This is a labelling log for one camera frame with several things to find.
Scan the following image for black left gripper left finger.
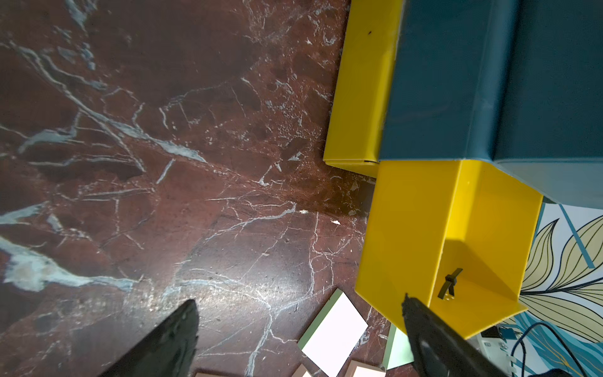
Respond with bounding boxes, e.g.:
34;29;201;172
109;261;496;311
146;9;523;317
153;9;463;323
102;299;199;377

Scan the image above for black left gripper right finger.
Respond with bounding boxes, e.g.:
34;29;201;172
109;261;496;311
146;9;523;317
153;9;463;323
401;296;506;377

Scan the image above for green sticky note pad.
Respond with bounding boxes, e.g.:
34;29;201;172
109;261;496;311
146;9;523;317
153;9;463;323
382;324;414;371
298;289;368;376

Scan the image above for yellow drawer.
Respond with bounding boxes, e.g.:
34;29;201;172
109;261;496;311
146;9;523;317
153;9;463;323
356;160;543;339
323;0;405;178

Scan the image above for teal top drawer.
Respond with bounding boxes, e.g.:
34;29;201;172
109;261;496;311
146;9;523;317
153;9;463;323
494;1;602;209

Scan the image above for pink sticky note pad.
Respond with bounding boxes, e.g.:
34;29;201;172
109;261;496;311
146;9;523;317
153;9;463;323
195;372;223;377
291;364;312;377
345;361;386;377

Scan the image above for yellow bottom drawer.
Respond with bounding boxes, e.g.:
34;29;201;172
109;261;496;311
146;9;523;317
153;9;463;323
323;0;405;178

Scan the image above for teal drawer cabinet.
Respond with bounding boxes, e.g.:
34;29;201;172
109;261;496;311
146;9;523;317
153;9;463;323
379;1;602;161

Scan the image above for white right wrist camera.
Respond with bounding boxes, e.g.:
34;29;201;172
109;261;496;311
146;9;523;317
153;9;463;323
468;334;521;376

